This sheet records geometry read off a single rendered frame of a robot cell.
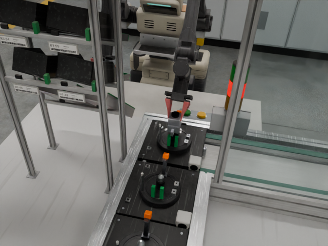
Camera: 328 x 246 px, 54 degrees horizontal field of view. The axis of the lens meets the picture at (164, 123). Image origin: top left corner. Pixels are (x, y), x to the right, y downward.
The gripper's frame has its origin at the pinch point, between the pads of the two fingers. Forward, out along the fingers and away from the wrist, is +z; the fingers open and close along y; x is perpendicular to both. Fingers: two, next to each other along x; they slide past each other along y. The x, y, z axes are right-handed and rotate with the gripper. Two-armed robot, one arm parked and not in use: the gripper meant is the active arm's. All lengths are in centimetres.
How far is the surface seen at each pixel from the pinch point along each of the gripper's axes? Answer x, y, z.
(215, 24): 284, -4, -128
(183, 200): -12.4, 9.4, 26.9
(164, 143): 5.0, -2.9, 10.4
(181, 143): 6.0, 3.8, 9.3
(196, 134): 14.3, 8.4, 5.1
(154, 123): 16.6, -10.3, 3.5
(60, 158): 8, -46, 25
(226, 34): 292, 11, -119
